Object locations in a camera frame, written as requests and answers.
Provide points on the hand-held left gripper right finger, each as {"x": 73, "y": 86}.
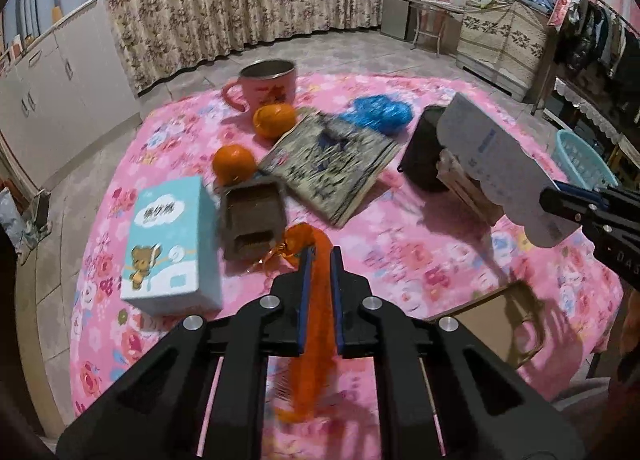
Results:
{"x": 339, "y": 300}

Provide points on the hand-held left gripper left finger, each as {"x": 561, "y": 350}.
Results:
{"x": 306, "y": 300}

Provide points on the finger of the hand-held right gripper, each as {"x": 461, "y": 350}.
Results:
{"x": 570, "y": 207}
{"x": 590, "y": 191}

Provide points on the orange mesh bag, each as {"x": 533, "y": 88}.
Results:
{"x": 320, "y": 310}

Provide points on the light blue plastic basket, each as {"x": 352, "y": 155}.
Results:
{"x": 580, "y": 159}

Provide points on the white paper sheet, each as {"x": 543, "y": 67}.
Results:
{"x": 490, "y": 159}

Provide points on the black textured case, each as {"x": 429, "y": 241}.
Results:
{"x": 422, "y": 149}

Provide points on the pink floral tablecloth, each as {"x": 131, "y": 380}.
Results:
{"x": 400, "y": 250}

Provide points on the table with lace cloth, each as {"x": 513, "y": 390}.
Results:
{"x": 590, "y": 99}

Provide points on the small brown cardboard box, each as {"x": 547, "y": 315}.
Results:
{"x": 250, "y": 220}

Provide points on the worn grey printed book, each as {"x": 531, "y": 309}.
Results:
{"x": 325, "y": 164}

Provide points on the brown cardboard sheet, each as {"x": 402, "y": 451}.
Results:
{"x": 490, "y": 320}

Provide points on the light blue tissue box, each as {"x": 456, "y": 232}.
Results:
{"x": 170, "y": 240}

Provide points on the clothes rack with garments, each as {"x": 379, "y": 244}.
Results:
{"x": 600, "y": 39}

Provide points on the orange fruit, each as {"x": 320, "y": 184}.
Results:
{"x": 272, "y": 120}
{"x": 232, "y": 163}

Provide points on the cabinet under patterned cloth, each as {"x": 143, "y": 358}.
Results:
{"x": 500, "y": 39}

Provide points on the pink hanging packet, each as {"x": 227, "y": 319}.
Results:
{"x": 561, "y": 7}

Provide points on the crumpled blue plastic bag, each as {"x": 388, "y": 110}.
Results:
{"x": 380, "y": 112}

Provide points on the pink metal mug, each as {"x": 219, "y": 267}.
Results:
{"x": 265, "y": 89}

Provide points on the small folding table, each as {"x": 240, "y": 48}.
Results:
{"x": 435, "y": 7}

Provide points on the beige floral curtain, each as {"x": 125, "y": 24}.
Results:
{"x": 225, "y": 14}

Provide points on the grey plastic bag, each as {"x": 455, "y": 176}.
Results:
{"x": 12, "y": 220}

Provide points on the white cabinet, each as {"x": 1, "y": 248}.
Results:
{"x": 75, "y": 79}

